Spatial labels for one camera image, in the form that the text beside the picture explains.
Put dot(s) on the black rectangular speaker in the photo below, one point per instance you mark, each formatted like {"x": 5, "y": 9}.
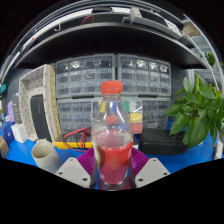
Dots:
{"x": 40, "y": 118}

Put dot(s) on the green potted plant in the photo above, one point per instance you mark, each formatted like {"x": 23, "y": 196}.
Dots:
{"x": 196, "y": 113}

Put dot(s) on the clear organizer box coloured parts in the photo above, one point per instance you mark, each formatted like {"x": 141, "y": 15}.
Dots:
{"x": 136, "y": 116}

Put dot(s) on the dark grey upright box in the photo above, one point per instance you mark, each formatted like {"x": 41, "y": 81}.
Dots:
{"x": 16, "y": 108}

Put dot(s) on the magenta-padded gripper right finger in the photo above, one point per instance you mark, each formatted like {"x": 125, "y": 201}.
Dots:
{"x": 151, "y": 170}

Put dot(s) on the red-capped clear drink bottle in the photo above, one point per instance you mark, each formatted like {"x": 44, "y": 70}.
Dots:
{"x": 113, "y": 160}

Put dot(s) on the grey small-parts drawer cabinet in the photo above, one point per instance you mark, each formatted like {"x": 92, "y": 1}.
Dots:
{"x": 83, "y": 76}
{"x": 73, "y": 115}
{"x": 156, "y": 113}
{"x": 143, "y": 75}

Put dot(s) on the dark wall shelf unit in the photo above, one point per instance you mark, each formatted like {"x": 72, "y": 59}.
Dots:
{"x": 110, "y": 36}

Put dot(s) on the black zip case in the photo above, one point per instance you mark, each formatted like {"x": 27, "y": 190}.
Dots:
{"x": 160, "y": 141}

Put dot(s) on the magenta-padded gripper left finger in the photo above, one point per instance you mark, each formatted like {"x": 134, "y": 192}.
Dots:
{"x": 73, "y": 171}

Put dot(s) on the white perforated tray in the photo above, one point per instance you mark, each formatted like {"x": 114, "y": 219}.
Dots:
{"x": 30, "y": 83}

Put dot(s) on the yellow multimeter with red leads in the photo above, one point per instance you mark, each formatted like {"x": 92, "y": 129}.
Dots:
{"x": 71, "y": 141}

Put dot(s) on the white metal rack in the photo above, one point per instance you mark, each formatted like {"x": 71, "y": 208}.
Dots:
{"x": 208, "y": 56}

